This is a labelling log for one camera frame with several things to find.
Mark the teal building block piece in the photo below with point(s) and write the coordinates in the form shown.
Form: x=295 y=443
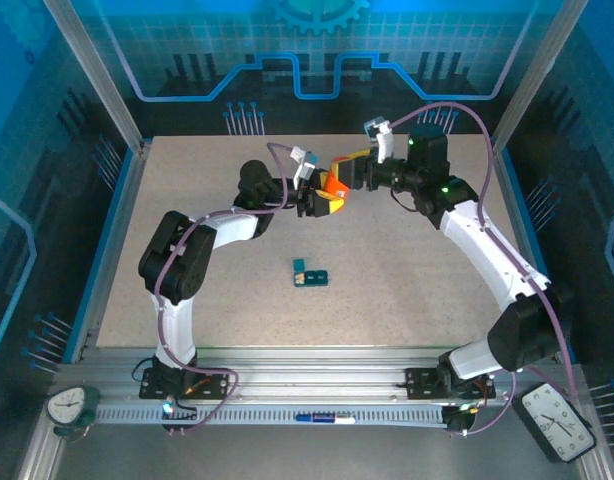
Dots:
x=317 y=278

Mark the aluminium extrusion base frame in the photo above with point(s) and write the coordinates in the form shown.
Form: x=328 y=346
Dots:
x=312 y=370

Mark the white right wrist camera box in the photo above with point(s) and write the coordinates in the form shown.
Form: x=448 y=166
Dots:
x=385 y=145

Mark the black rectangular alarm clock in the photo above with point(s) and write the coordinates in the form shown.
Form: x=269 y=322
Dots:
x=554 y=422

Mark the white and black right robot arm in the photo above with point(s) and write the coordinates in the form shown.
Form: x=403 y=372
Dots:
x=487 y=250

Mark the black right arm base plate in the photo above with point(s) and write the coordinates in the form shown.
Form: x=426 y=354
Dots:
x=422 y=382

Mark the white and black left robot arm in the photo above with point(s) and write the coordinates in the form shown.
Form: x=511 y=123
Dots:
x=227 y=230

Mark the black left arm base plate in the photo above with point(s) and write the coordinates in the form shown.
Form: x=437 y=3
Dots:
x=212 y=382

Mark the small black controller box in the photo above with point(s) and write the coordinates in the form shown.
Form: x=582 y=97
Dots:
x=459 y=420
x=174 y=410

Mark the aluminium table side rail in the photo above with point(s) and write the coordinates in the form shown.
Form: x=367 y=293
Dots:
x=518 y=225
x=133 y=180

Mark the blue and white marker pen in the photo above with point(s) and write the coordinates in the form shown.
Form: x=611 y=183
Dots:
x=324 y=418

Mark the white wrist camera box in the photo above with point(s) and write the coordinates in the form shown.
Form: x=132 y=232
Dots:
x=385 y=145
x=303 y=170

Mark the aluminium frame post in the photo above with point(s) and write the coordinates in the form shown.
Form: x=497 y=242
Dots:
x=98 y=75
x=536 y=75

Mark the orange pill bottle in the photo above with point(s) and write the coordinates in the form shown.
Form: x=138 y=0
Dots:
x=334 y=187

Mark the round green desk clock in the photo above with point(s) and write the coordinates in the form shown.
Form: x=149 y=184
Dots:
x=67 y=405

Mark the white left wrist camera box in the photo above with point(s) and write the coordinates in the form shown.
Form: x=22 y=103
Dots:
x=303 y=170

